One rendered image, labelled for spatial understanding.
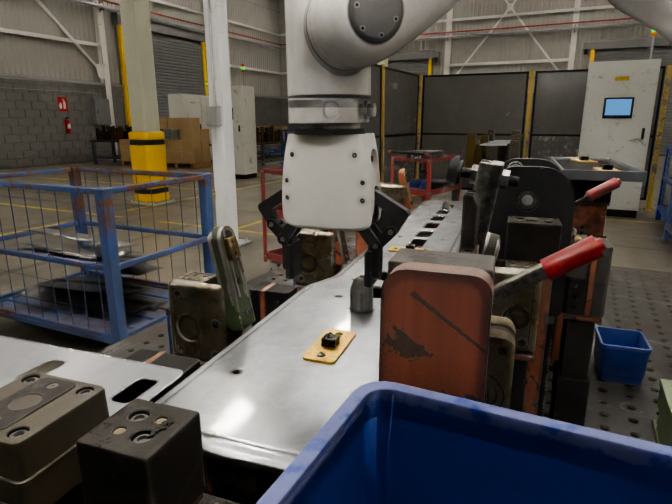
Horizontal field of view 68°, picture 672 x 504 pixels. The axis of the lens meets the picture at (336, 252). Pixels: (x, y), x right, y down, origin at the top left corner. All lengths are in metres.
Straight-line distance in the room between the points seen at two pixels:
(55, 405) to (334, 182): 0.30
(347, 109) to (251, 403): 0.29
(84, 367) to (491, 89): 8.24
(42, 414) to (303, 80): 0.35
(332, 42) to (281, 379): 0.32
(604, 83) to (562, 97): 0.98
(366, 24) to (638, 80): 7.30
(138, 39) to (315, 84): 7.81
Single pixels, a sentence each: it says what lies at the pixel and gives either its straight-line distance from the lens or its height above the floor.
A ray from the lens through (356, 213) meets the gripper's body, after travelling 0.51.
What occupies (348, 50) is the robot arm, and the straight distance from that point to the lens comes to 0.43.
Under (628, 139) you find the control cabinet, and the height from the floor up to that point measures 1.02.
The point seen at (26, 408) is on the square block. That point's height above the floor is 1.06.
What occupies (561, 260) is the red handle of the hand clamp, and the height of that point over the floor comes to 1.13.
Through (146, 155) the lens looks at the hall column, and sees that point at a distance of 8.15.
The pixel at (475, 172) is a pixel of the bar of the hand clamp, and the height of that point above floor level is 1.21.
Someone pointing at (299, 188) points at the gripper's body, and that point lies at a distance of 0.52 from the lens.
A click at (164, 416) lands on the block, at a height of 1.08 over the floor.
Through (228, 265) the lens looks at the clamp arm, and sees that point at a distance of 0.66.
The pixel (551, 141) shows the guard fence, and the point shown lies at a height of 0.96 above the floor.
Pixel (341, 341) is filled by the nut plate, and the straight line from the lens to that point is 0.59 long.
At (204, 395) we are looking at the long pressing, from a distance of 0.51.
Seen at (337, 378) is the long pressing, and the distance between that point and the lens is 0.52.
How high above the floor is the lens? 1.25
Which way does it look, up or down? 15 degrees down
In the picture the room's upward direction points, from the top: straight up
